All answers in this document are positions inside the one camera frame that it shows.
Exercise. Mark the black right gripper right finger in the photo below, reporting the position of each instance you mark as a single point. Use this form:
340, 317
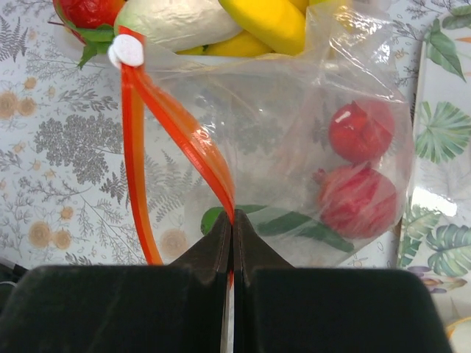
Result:
280, 308

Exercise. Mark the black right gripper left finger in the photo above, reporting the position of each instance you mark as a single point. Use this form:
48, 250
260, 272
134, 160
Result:
181, 307

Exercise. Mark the green toy cucumber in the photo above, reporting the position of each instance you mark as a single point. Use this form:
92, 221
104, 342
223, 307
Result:
271, 222

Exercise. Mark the red toy pomegranate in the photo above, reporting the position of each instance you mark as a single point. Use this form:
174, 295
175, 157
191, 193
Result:
356, 202

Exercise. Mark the clear zip top bag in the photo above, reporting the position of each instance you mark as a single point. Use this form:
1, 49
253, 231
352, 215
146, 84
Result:
259, 138

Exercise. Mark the red toy strawberry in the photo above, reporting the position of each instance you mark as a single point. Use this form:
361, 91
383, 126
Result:
91, 22

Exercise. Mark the floral rectangular tray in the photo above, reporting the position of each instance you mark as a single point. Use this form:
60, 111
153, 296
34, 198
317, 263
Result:
435, 229

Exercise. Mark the small floral bowl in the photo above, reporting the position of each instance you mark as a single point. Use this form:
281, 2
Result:
459, 331

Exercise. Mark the red toy apple back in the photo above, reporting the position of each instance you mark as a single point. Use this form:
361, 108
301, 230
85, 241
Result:
362, 130

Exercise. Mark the yellow toy banana bunch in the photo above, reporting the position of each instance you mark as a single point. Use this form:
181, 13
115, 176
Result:
268, 26

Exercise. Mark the white toy radish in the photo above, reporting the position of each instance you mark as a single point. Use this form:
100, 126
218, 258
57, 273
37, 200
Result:
177, 25

